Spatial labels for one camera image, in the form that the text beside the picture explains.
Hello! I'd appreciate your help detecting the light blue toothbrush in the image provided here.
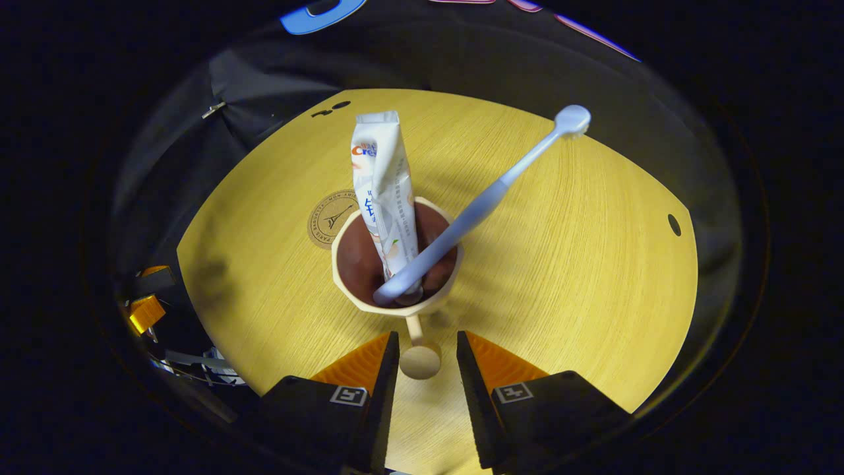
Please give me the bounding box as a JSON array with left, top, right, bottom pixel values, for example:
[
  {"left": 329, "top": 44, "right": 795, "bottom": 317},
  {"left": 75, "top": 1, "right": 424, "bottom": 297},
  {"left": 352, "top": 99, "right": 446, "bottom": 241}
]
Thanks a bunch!
[{"left": 373, "top": 104, "right": 592, "bottom": 306}]

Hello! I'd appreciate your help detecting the round cork coaster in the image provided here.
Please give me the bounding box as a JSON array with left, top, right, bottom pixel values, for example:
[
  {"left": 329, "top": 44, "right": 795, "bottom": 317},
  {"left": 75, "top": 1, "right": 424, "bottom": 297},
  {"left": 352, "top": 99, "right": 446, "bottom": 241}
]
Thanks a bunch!
[{"left": 307, "top": 189, "right": 360, "bottom": 250}]

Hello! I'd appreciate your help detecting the beige cup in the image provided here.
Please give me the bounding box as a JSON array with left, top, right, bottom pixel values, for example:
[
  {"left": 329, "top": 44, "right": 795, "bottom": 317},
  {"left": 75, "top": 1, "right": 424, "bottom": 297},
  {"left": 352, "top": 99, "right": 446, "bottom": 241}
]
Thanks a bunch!
[{"left": 331, "top": 196, "right": 465, "bottom": 380}]

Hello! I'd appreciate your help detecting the white toothpaste tube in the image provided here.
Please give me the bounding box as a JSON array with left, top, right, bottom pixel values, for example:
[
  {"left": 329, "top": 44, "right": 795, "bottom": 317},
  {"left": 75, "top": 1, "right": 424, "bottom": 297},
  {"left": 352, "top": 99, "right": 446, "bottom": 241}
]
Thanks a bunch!
[{"left": 351, "top": 111, "right": 423, "bottom": 294}]

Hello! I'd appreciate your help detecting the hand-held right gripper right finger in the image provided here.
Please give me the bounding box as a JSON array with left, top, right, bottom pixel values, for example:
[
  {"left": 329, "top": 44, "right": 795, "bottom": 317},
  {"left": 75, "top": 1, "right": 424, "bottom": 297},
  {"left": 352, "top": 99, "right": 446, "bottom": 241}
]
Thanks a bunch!
[{"left": 456, "top": 331, "right": 634, "bottom": 470}]

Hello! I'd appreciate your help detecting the wooden desktop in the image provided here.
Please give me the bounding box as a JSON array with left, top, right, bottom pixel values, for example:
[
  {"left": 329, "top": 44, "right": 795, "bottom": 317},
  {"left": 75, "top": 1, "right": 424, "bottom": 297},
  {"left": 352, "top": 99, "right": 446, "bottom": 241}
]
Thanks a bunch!
[{"left": 177, "top": 89, "right": 698, "bottom": 475}]

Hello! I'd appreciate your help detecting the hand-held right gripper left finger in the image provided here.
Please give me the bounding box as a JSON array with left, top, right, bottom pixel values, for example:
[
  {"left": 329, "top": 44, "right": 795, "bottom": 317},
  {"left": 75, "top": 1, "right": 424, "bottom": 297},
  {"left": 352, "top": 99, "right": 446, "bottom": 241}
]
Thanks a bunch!
[{"left": 260, "top": 331, "right": 401, "bottom": 474}]

